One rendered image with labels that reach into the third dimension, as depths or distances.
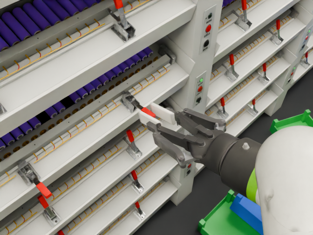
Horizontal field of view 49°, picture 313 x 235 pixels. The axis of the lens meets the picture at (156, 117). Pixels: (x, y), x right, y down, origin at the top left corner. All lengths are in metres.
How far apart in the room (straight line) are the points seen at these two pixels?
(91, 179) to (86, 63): 0.40
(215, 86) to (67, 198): 0.57
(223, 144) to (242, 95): 0.82
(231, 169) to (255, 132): 1.20
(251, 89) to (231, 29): 0.47
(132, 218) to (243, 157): 0.79
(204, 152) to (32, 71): 0.33
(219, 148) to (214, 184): 0.97
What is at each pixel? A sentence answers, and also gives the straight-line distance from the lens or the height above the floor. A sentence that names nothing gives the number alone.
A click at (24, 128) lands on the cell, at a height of 0.80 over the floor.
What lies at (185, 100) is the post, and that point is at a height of 0.65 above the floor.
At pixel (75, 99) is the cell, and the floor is 0.80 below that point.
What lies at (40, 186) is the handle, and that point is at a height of 0.78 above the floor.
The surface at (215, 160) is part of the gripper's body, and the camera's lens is 0.61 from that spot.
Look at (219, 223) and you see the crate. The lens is 1.49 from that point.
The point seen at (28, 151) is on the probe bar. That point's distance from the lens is 0.73.
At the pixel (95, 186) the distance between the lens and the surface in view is 0.92.
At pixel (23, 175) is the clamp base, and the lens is 0.72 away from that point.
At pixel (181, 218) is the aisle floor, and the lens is 1.48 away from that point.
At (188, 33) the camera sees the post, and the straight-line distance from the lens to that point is 0.82.
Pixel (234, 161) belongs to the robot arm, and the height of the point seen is 0.88.
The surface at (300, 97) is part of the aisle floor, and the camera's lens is 2.01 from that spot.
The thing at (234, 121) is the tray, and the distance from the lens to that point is 1.57.
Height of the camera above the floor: 1.36
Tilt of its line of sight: 50 degrees down
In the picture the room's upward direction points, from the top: straight up
